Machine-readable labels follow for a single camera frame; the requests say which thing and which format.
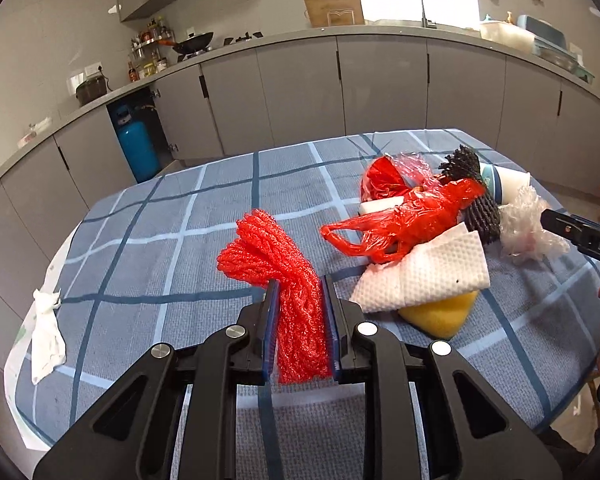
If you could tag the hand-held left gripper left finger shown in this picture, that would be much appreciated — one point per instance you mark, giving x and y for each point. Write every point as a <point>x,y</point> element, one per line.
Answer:
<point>273,320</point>

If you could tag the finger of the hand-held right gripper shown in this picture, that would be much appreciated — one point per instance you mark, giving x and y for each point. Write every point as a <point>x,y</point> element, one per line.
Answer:
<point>585,240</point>

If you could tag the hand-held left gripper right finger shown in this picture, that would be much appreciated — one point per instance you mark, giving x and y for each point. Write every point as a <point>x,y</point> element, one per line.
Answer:
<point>330,320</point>

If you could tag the clear plastic bag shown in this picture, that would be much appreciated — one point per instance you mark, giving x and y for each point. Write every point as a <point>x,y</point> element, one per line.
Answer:
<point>522,220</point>

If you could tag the red foam net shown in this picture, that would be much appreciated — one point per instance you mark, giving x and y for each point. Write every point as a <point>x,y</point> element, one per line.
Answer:
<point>260,250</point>

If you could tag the white blue paper cup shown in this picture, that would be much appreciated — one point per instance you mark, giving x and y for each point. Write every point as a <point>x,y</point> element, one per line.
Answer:
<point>510,182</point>

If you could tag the white sponge block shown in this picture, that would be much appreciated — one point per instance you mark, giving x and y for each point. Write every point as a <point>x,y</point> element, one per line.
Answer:
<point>380,206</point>

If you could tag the red plastic bag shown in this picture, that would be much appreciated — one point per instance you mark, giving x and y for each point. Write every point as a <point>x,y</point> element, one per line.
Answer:
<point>420,215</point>

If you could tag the black foam net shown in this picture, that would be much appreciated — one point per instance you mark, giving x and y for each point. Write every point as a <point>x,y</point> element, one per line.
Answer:
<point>462,162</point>

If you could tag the blue plaid tablecloth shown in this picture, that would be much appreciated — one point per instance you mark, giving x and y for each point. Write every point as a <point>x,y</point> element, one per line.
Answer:
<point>180,270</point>

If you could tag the yellow sponge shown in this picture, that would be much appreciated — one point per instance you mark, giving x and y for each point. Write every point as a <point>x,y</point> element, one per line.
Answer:
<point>440,315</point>

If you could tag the white paper towel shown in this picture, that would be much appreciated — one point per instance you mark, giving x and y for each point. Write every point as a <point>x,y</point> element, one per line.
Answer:
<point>430,270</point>

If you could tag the red clear plastic wrapper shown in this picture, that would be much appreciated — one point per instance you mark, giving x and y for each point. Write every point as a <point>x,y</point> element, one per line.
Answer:
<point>380,177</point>

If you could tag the metal bowl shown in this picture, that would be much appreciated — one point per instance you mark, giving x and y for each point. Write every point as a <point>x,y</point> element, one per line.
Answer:
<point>560,57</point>

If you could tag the blue dish rack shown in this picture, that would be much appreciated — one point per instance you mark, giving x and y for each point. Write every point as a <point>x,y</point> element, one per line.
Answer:
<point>545,30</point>

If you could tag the blue gas cylinder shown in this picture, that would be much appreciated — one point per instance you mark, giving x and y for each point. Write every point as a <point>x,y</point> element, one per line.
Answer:
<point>137,150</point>

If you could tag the white plastic container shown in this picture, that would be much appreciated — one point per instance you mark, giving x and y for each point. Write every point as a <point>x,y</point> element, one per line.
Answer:
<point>505,35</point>

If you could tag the crumpled white tissue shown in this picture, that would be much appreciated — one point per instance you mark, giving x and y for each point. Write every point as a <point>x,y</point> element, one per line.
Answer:
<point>47,340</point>

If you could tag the grey kitchen counter cabinets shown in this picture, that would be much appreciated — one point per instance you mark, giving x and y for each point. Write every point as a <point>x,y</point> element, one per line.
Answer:
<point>300,90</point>

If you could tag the metal gooseneck faucet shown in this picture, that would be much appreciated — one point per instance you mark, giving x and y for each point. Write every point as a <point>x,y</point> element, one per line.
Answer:
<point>424,7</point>

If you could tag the black gas stove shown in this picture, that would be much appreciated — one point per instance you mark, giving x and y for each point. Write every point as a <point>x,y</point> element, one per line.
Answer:
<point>242,38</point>

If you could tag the black wok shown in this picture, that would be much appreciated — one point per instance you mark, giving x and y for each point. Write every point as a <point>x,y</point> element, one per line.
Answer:
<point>192,42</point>

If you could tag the black cooking pot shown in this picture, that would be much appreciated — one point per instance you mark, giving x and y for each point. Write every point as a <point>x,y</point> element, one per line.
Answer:
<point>91,91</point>

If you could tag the metal spice rack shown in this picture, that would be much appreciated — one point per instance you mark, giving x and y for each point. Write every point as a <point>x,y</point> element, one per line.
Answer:
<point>147,45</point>

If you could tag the wooden cutting board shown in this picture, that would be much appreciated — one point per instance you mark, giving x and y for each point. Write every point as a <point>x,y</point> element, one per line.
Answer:
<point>332,10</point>

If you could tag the white wall socket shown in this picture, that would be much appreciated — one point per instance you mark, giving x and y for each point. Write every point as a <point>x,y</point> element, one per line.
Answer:
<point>92,67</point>

